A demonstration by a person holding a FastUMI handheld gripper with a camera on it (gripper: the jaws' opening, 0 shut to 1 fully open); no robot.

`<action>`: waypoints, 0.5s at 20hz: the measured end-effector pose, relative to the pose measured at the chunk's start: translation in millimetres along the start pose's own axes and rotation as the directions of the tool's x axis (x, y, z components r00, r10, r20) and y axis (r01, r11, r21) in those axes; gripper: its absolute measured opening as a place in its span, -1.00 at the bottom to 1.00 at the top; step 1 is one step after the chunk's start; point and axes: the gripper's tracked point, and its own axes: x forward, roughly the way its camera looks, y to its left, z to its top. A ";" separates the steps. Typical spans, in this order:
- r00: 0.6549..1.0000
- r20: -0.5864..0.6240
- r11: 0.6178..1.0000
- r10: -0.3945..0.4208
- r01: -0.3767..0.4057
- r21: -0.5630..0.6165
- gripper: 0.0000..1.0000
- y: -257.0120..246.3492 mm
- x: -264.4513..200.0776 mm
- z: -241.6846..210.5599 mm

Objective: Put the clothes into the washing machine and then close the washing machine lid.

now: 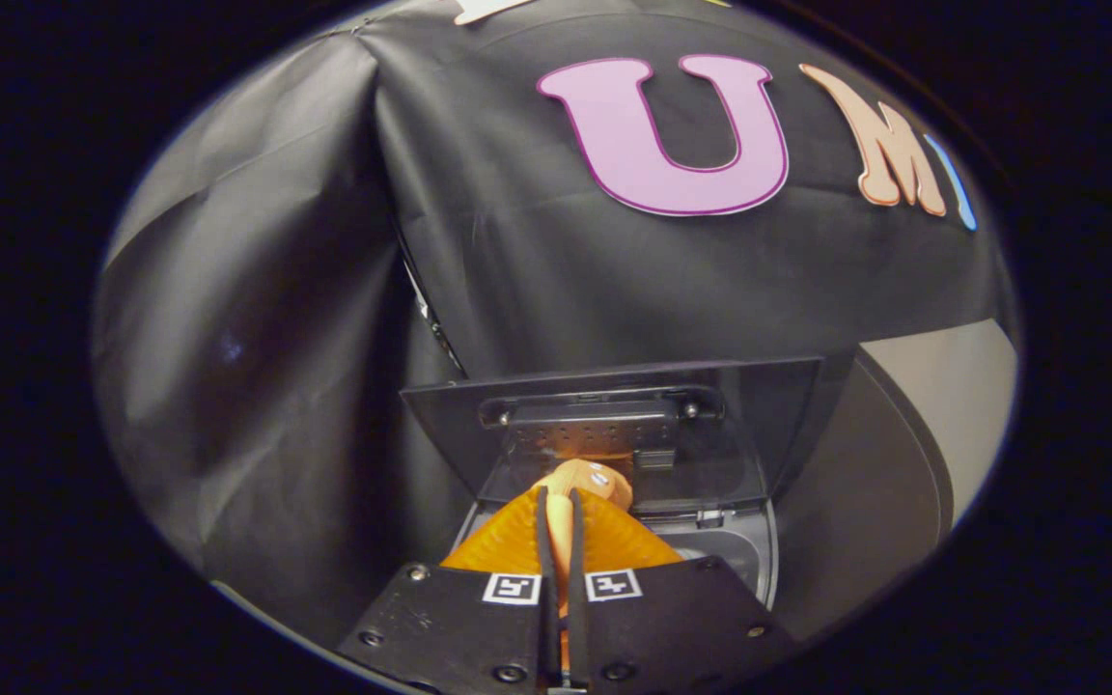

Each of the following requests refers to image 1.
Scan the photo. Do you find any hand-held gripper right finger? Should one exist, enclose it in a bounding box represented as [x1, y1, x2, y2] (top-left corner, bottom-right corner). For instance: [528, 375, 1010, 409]
[566, 487, 798, 695]

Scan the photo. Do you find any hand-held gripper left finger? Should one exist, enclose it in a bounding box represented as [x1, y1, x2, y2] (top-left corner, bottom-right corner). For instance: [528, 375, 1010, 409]
[337, 486, 563, 695]

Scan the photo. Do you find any orange garment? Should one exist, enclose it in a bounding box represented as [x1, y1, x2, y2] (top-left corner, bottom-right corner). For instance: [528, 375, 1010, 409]
[529, 459, 634, 619]

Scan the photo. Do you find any black backdrop cloth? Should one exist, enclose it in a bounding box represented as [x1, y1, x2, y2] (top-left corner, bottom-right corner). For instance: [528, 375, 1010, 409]
[93, 0, 1001, 648]

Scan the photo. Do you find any white cabinet with dark frame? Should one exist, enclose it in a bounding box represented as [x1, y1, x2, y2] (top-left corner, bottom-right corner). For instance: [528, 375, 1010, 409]
[776, 319, 1020, 640]

